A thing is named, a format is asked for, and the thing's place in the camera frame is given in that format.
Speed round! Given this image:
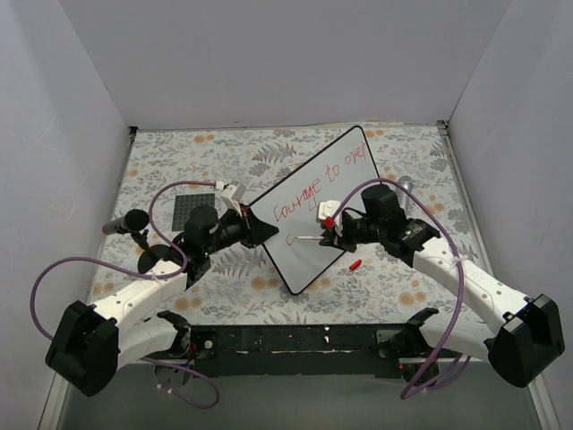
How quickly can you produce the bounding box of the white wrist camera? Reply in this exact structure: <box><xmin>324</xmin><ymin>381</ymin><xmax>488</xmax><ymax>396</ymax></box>
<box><xmin>317</xmin><ymin>200</ymin><xmax>343</xmax><ymax>236</ymax></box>
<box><xmin>215</xmin><ymin>181</ymin><xmax>246</xmax><ymax>214</ymax></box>

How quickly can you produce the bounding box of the dark grey studded baseplate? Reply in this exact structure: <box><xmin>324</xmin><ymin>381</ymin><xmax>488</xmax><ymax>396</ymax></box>
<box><xmin>172</xmin><ymin>193</ymin><xmax>218</xmax><ymax>233</ymax></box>

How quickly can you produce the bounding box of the floral patterned table mat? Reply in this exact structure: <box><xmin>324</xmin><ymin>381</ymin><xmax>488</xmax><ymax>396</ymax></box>
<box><xmin>84</xmin><ymin>126</ymin><xmax>484</xmax><ymax>327</ymax></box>

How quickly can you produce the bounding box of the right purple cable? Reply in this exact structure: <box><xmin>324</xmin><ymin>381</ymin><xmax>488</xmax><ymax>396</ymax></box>
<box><xmin>338</xmin><ymin>177</ymin><xmax>471</xmax><ymax>400</ymax></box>

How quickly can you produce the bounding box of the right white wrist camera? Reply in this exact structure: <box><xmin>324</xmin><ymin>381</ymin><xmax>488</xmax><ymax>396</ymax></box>
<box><xmin>317</xmin><ymin>200</ymin><xmax>343</xmax><ymax>236</ymax></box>

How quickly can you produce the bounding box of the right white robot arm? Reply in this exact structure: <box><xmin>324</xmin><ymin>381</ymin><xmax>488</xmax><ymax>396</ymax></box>
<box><xmin>317</xmin><ymin>181</ymin><xmax>565</xmax><ymax>388</ymax></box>

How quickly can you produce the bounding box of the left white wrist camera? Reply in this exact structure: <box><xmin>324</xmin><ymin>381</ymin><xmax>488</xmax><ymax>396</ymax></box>
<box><xmin>215</xmin><ymin>181</ymin><xmax>246</xmax><ymax>214</ymax></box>

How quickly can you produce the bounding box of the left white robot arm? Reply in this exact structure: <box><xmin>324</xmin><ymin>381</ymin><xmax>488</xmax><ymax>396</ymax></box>
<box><xmin>45</xmin><ymin>205</ymin><xmax>279</xmax><ymax>397</ymax></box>

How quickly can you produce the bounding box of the silver microphone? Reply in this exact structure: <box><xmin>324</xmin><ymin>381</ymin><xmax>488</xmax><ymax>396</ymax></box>
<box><xmin>397</xmin><ymin>176</ymin><xmax>414</xmax><ymax>213</ymax></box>

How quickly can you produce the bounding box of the white board with black frame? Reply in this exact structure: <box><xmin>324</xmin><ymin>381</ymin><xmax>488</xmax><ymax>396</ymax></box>
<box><xmin>250</xmin><ymin>125</ymin><xmax>379</xmax><ymax>295</ymax></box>

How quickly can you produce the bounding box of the red marker cap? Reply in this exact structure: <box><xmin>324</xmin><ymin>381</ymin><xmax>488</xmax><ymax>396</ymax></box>
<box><xmin>349</xmin><ymin>260</ymin><xmax>362</xmax><ymax>271</ymax></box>

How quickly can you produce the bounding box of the black front mounting rail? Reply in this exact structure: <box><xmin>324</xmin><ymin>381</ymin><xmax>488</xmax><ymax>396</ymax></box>
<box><xmin>183</xmin><ymin>323</ymin><xmax>431</xmax><ymax>378</ymax></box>

